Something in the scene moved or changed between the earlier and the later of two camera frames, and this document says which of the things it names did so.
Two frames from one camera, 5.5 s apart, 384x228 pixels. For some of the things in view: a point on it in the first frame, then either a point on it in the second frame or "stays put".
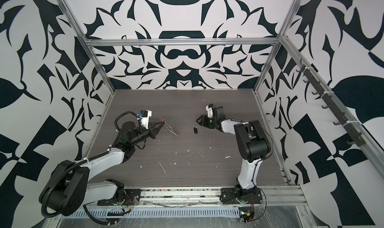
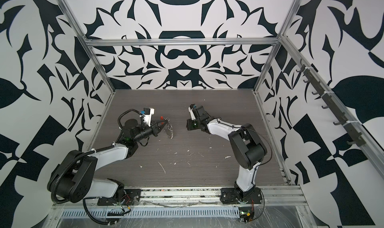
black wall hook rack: x=313 y=77 stays put
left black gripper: x=153 y=130 stays put
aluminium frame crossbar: x=181 y=41 stays put
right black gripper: x=204 y=121 -> x=190 y=122
